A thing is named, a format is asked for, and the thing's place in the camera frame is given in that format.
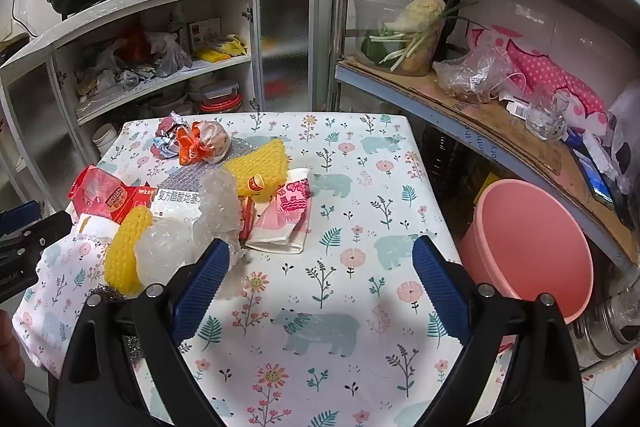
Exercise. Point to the smartphone with lit screen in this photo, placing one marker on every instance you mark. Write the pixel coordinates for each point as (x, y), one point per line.
(595, 182)

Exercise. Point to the steel scouring pad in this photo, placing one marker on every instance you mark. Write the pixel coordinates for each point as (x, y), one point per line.
(107, 294)

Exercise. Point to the pink white paper bag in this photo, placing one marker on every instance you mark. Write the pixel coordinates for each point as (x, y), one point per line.
(280, 222)

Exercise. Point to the pink plastic bucket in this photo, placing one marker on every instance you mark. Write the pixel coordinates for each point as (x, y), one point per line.
(525, 247)

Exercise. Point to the steel pot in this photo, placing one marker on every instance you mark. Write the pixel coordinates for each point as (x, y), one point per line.
(610, 332)

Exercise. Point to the green onions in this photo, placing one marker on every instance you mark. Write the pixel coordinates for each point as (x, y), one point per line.
(415, 42)

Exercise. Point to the brown cardboard sheet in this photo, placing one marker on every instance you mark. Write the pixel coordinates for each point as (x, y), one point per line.
(450, 107)

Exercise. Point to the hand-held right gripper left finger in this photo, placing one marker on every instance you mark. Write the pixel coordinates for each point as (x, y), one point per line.
(202, 287)

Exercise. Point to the floral bear print tablecloth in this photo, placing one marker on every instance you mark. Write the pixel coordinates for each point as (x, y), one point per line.
(340, 217)

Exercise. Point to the stack of food containers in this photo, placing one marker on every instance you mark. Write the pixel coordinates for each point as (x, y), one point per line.
(220, 97)

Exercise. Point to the clear bubble wrap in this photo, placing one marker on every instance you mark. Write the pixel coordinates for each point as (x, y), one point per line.
(220, 202)

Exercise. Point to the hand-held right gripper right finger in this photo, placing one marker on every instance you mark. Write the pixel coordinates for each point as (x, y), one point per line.
(440, 292)

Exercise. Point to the small red yellow wrapper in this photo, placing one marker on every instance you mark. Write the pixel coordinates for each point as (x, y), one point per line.
(256, 183)

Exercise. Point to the napa cabbage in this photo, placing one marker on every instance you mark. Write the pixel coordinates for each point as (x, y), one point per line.
(422, 9)

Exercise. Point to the blue box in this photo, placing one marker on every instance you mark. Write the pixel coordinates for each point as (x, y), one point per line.
(577, 138)

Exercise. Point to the white red box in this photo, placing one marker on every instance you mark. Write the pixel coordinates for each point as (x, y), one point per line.
(202, 32)

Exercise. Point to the red snack packet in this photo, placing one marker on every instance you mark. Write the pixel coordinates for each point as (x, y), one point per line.
(100, 194)

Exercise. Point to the white medicine box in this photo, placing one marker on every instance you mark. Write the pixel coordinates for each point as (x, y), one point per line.
(170, 203)

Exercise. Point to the silver wrapper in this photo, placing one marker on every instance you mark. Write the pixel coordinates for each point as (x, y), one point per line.
(167, 137)

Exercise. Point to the pink polka dot cloth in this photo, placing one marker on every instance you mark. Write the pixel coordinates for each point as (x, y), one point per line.
(545, 72)

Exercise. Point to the yellow packets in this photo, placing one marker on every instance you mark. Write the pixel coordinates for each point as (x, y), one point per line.
(220, 49)

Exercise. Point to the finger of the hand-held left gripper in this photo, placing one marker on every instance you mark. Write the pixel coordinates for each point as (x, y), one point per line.
(45, 232)
(20, 217)

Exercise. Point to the glass mug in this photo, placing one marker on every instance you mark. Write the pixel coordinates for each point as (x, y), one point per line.
(545, 119)

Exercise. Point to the orange white snack wrapper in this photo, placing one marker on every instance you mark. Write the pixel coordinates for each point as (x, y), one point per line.
(210, 139)

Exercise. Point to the clear plastic bag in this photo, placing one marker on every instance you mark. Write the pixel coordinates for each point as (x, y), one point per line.
(475, 72)

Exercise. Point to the clear plastic wad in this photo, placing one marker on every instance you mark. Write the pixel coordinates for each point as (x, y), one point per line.
(162, 247)

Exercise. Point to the clear plastic container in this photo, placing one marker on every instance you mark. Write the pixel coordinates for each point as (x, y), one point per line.
(375, 22)

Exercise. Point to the white plastic bag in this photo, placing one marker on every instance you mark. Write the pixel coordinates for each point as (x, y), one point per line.
(625, 117)

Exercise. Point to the frosted glass cabinet door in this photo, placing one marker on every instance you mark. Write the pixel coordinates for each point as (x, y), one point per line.
(40, 122)
(285, 47)

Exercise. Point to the red plastic bag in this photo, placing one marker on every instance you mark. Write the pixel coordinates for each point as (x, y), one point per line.
(135, 44)

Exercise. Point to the white bowls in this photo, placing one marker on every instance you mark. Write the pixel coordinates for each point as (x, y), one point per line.
(106, 138)

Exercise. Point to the yellow foam fruit net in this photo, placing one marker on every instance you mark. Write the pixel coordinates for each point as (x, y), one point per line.
(122, 252)
(260, 159)

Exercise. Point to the silver bubble sheet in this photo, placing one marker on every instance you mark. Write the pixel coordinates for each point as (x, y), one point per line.
(175, 181)

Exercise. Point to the white barcode tag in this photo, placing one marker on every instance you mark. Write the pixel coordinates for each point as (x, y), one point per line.
(517, 108)

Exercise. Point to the grey plastic bag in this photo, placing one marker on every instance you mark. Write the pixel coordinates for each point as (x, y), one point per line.
(167, 52)

